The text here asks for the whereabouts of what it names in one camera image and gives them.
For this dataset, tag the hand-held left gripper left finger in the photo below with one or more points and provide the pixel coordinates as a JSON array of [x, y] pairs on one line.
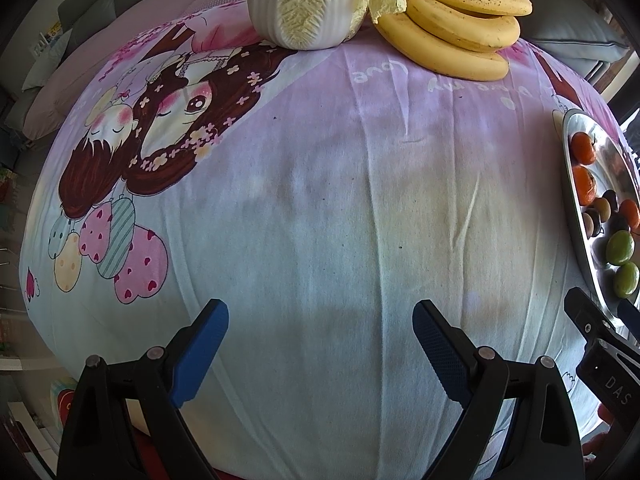
[[200, 355]]

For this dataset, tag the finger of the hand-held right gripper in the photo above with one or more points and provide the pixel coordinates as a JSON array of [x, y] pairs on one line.
[[631, 317], [585, 317]]

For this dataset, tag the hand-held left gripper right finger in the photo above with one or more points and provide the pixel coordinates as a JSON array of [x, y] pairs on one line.
[[440, 350]]

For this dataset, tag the brown longan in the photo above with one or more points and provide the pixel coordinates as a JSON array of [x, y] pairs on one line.
[[591, 224], [601, 208]]

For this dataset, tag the small tangerine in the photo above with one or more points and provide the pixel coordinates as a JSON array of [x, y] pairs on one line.
[[631, 214], [584, 149]]

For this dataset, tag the large tangerine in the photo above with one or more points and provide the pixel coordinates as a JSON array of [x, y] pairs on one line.
[[584, 185]]

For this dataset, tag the metal plate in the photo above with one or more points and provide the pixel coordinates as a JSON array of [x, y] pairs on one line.
[[595, 121]]

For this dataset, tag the green round fruit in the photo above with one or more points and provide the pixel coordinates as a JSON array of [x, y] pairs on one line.
[[626, 279], [620, 247]]

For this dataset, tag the red embroidered cushion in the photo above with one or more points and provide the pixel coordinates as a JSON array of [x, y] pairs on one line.
[[62, 402]]

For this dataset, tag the cartoon printed bedsheet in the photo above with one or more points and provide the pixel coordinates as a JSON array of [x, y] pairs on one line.
[[325, 210]]

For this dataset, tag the dark grey pillow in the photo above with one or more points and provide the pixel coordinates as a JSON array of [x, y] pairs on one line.
[[575, 25]]

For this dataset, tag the pink textured bedding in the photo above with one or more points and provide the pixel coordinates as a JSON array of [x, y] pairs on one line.
[[75, 75]]

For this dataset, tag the napa cabbage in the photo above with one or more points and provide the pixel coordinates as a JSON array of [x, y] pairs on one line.
[[300, 10]]

